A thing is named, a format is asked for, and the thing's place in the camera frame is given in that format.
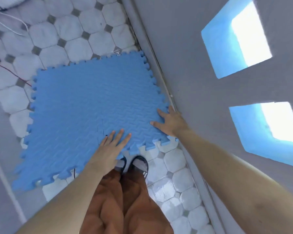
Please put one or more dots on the blue foam puzzle mat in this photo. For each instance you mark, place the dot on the blue foam puzzle mat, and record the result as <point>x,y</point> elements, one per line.
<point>88,112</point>

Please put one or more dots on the person's left black shoe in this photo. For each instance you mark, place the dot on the person's left black shoe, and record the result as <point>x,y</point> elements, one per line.
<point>121,163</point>

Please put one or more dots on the person's black shoe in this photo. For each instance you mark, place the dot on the person's black shoe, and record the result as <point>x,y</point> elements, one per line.
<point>121,163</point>
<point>139,164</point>

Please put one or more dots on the person's right hand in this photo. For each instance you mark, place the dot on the person's right hand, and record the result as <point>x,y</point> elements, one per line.
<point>173,124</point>

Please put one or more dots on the person's right black shoe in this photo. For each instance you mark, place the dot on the person's right black shoe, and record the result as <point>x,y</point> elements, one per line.
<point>139,164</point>

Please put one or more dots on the person's right thumb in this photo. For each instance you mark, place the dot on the person's right thumb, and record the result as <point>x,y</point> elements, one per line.
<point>158,126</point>

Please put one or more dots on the blue-framed window opening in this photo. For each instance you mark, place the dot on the blue-framed window opening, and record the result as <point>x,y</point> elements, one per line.
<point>268,130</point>
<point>236,37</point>

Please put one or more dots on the person's right forearm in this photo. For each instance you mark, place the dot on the person's right forearm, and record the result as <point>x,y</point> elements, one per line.
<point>234,182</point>

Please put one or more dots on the person's left hand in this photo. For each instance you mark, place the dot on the person's left hand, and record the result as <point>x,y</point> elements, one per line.
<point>107,154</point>

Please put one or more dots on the person's left middle finger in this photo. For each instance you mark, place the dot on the person's left middle finger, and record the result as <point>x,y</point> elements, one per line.
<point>119,137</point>

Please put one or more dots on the brown trousers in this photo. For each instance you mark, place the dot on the brown trousers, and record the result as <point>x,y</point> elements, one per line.
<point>127,204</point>

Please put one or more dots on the person's left little finger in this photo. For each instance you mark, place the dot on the person's left little finger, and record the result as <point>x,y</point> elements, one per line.
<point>103,141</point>

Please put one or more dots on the person's left forearm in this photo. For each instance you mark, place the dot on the person's left forearm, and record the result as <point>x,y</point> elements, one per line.
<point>68,202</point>

